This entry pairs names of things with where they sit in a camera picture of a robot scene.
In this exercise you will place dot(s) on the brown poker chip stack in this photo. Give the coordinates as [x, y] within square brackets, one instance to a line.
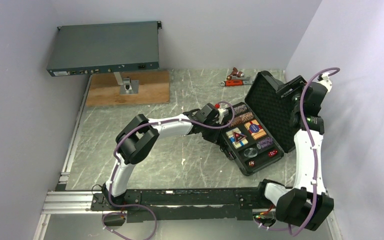
[236, 121]

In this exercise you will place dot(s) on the red black triangle button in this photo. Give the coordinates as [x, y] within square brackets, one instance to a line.
[238, 136]

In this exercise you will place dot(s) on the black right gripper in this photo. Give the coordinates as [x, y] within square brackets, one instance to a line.
[295, 85]

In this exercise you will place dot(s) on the clear round dealer disc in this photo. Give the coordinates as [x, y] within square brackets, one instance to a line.
[250, 152]

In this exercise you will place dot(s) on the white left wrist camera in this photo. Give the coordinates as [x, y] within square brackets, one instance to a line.
[222, 113]

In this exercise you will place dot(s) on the grey metal bracket stand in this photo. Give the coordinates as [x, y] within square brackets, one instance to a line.
[127, 85]

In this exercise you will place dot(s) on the grey rack network switch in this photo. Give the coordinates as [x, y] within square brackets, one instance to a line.
[105, 48]

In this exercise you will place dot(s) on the red grey clamp tool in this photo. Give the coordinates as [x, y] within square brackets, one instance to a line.
[233, 82]

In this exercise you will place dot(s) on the orange card deck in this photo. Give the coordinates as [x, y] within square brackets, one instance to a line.
[255, 129]

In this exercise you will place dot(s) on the purple poker chip stack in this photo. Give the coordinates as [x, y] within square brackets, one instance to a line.
[264, 143]

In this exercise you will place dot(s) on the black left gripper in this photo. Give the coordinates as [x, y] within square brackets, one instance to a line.
[215, 137]

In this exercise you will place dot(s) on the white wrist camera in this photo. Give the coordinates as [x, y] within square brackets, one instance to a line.
[324, 80]
[222, 113]

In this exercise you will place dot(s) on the black poker set case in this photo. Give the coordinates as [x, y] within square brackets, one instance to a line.
[262, 101]

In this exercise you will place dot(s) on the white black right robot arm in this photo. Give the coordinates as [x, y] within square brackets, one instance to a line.
[305, 204]

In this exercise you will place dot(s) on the blue card deck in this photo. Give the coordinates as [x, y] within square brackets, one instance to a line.
[230, 137]

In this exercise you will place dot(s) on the brown wooden board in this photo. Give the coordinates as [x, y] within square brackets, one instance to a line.
[154, 88]

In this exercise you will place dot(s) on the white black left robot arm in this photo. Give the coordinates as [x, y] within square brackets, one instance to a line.
[136, 140]

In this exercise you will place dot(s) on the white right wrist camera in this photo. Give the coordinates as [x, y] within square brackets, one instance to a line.
[324, 80]

